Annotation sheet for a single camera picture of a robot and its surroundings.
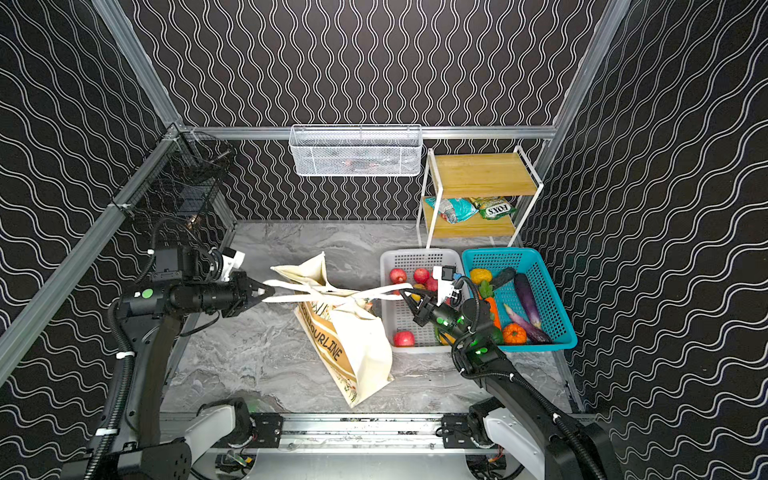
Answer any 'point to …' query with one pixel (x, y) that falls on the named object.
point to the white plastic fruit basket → (415, 267)
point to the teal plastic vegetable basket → (552, 307)
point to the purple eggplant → (527, 299)
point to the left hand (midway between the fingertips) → (272, 290)
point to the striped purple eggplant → (533, 334)
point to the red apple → (403, 338)
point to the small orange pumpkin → (514, 334)
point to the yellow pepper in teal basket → (479, 275)
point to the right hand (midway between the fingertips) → (406, 289)
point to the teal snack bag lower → (453, 210)
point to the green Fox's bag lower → (493, 207)
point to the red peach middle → (421, 275)
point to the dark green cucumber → (505, 275)
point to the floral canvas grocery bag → (349, 342)
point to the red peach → (398, 276)
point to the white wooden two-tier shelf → (476, 196)
